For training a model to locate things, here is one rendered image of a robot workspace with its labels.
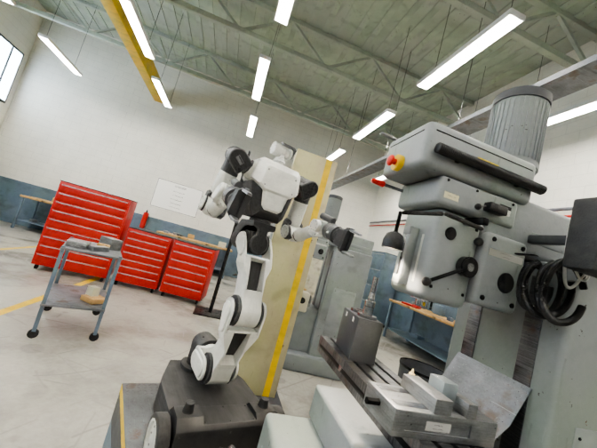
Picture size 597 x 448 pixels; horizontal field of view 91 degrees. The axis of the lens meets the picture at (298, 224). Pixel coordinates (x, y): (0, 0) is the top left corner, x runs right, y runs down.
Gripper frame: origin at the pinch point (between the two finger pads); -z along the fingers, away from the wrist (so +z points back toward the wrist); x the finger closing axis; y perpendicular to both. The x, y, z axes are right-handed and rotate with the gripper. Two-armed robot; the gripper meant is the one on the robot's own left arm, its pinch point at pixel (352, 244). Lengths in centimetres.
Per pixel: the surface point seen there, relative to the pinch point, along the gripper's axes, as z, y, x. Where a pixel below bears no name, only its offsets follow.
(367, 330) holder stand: -19.6, 7.5, -32.5
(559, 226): -55, 42, 36
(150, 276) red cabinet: 410, 12, -230
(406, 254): -31.7, -6.9, 8.0
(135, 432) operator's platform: 19, -66, -107
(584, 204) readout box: -65, 14, 41
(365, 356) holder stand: -23.3, 8.0, -42.9
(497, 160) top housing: -39, 10, 49
